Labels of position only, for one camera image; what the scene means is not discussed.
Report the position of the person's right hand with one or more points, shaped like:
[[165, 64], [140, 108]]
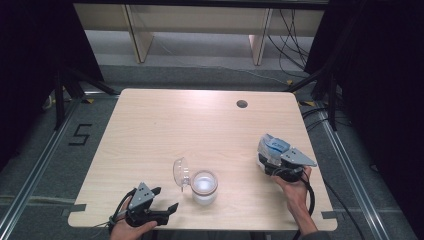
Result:
[[296, 193]]

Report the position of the light wooden shelf unit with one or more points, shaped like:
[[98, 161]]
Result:
[[200, 20]]

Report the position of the grey tape strip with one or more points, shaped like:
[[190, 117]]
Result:
[[76, 208], [328, 215]]

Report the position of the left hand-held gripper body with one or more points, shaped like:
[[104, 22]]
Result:
[[141, 200]]

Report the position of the person's left hand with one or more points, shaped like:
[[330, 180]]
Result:
[[125, 233]]

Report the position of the yellow black tape piece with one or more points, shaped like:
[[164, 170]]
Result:
[[89, 100], [307, 103]]

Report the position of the blue and white bag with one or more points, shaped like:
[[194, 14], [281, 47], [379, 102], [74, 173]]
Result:
[[275, 146]]

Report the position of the dark curtain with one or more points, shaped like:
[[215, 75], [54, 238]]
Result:
[[383, 66], [33, 50]]

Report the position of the black metal stand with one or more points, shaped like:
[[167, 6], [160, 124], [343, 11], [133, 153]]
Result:
[[331, 100], [60, 100]]

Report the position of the aluminium floor rail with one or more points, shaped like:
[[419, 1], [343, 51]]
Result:
[[350, 173], [36, 170]]

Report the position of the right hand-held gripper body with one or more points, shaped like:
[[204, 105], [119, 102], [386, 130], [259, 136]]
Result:
[[295, 158]]

